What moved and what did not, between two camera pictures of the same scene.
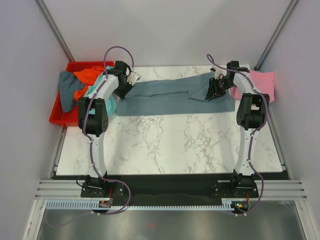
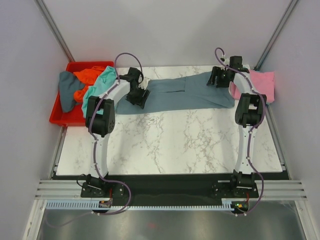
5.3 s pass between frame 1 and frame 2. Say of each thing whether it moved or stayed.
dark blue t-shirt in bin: stayed
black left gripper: moved
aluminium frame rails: stayed
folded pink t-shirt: stayed
